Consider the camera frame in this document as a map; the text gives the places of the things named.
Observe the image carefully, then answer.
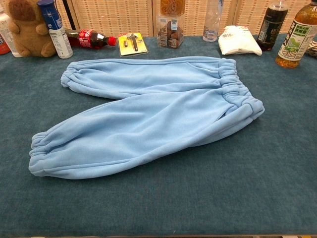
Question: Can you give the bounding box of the amber tea bottle green label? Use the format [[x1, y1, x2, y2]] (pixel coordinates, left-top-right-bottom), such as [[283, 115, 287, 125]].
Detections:
[[275, 0, 317, 69]]

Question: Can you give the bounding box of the white bottle white cap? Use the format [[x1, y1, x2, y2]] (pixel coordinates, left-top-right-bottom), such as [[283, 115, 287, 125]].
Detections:
[[0, 4, 23, 58]]

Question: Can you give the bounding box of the blue cloth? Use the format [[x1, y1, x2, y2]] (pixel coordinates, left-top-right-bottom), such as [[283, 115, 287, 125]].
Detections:
[[28, 56, 265, 179]]

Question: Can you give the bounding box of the yellow razor blister pack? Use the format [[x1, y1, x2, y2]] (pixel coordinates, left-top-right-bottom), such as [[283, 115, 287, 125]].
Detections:
[[117, 32, 149, 57]]

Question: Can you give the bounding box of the bamboo folding screen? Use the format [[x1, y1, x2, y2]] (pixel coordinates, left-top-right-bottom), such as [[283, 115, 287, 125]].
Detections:
[[53, 0, 317, 38]]

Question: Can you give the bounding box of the dark drink bottle black label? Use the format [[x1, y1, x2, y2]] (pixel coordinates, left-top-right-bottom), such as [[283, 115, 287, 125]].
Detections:
[[256, 0, 289, 52]]

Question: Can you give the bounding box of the blue-capped white spray can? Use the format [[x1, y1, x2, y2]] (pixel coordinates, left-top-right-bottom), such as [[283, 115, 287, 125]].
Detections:
[[37, 0, 74, 60]]

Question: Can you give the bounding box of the teal table mat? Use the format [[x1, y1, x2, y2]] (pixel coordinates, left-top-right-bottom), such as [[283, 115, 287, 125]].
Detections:
[[0, 34, 317, 236]]

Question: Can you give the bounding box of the clear jar of rubber bands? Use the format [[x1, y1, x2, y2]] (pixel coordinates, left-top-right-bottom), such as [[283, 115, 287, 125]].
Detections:
[[160, 0, 185, 16]]

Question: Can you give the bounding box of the white powder bag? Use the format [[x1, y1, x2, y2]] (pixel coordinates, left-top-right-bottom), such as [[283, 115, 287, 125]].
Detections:
[[217, 25, 263, 56]]

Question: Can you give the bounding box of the striped woven rope bundle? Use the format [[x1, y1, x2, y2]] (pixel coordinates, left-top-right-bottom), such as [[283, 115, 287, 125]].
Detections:
[[305, 41, 317, 59]]

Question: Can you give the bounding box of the clear empty water bottle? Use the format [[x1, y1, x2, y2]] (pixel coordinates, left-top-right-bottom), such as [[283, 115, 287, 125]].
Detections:
[[202, 0, 223, 42]]

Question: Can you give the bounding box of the clear box of brown items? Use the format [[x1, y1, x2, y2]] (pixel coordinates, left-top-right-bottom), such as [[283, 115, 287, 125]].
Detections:
[[158, 14, 185, 49]]

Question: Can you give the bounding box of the brown capybara plush toy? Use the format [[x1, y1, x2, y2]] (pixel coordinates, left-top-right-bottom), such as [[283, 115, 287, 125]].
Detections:
[[6, 0, 57, 58]]

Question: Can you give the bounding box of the Coca-Cola bottle red cap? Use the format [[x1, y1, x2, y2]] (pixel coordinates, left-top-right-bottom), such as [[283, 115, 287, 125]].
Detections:
[[64, 28, 117, 50]]

